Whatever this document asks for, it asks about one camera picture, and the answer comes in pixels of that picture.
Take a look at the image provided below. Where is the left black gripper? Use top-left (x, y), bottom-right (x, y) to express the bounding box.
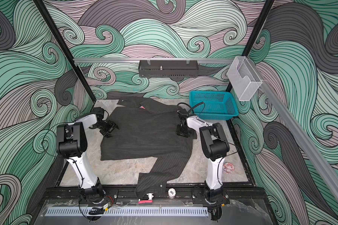
top-left (94, 120), bottom-right (118, 138)

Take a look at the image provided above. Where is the dark pinstriped long sleeve shirt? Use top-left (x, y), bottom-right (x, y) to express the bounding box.
top-left (100, 97), bottom-right (196, 198)

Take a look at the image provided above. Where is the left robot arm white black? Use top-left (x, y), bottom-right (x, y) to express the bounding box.
top-left (56, 107), bottom-right (118, 202)

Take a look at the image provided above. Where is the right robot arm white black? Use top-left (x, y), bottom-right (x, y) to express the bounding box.
top-left (176, 111), bottom-right (230, 202)

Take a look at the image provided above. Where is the teal plastic basket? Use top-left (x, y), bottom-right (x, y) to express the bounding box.
top-left (189, 91), bottom-right (238, 121)

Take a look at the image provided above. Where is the round cartoon sticker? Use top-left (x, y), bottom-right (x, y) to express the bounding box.
top-left (223, 162), bottom-right (235, 174)

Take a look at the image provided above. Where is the small white patterned jar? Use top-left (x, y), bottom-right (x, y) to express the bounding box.
top-left (168, 188), bottom-right (176, 199)

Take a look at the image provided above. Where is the white rabbit figurine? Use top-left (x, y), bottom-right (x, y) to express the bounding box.
top-left (147, 193), bottom-right (154, 201)

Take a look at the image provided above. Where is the pink flat base piece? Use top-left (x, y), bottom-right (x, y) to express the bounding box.
top-left (138, 200), bottom-right (153, 205)

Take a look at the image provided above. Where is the aluminium back rail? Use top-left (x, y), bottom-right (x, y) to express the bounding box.
top-left (73, 57), bottom-right (234, 64)

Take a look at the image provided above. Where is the aluminium rail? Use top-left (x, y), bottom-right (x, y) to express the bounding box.
top-left (73, 57), bottom-right (234, 64)
top-left (245, 57), bottom-right (338, 202)

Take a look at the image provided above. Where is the black perforated wall tray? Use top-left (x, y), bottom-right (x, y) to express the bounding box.
top-left (138, 60), bottom-right (199, 79)

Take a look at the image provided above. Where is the clear acrylic wall holder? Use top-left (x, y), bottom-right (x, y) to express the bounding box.
top-left (227, 56), bottom-right (263, 101)

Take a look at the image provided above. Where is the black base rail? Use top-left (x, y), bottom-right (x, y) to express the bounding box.
top-left (43, 184), bottom-right (266, 205)

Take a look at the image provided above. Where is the white slotted cable duct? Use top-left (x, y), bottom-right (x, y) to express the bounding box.
top-left (44, 206), bottom-right (209, 217)

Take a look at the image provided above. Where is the aluminium right rail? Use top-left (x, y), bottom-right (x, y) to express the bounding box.
top-left (245, 57), bottom-right (338, 202)

